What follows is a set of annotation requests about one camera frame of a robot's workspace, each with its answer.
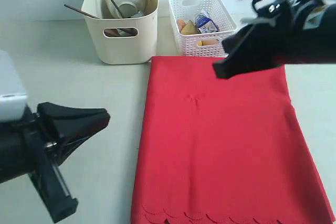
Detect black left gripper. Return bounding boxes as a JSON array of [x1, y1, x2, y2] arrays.
[[1, 102, 110, 223]]

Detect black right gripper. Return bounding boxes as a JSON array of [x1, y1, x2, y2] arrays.
[[213, 0, 335, 79]]

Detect blue white milk carton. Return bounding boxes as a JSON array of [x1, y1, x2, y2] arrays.
[[195, 10, 219, 34]]

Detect yellow cheese wedge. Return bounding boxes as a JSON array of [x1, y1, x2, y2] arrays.
[[181, 20, 198, 36]]

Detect orange fried chicken piece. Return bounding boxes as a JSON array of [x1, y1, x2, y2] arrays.
[[176, 19, 186, 32]]

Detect red tablecloth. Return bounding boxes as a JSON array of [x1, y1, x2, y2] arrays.
[[130, 56, 335, 223]]

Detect stainless steel cup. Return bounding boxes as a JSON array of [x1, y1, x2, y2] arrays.
[[130, 10, 144, 18]]

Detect dark wooden spoon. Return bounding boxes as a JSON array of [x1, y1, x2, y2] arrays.
[[104, 29, 120, 38]]

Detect white perforated plastic basket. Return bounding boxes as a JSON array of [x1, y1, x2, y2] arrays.
[[168, 0, 237, 57]]

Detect cream plastic storage bin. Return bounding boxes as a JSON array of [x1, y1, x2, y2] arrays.
[[81, 0, 159, 65]]

